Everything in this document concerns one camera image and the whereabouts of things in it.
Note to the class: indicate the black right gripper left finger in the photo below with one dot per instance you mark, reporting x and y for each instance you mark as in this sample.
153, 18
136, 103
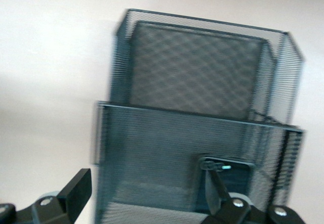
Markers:
76, 196

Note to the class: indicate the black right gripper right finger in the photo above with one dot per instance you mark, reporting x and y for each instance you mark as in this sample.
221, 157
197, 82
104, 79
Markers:
217, 196

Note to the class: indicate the small black flip phone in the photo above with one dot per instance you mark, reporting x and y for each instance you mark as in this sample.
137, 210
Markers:
239, 181

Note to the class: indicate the black mesh two-tier tray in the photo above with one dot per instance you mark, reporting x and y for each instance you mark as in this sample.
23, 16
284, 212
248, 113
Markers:
192, 82

